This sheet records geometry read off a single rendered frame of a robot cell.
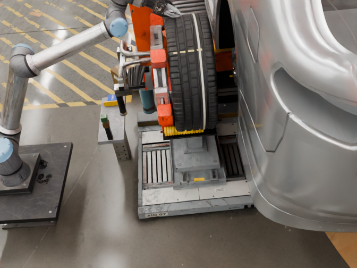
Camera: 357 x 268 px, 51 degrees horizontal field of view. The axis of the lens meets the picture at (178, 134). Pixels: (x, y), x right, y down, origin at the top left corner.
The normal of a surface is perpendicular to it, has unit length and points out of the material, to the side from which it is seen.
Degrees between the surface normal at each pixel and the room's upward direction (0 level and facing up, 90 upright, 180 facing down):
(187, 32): 13
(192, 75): 53
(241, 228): 0
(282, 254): 0
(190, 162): 0
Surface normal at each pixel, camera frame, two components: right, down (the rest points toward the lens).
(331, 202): -0.31, 0.78
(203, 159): -0.07, -0.67
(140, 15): 0.07, 0.73
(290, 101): 0.19, -0.55
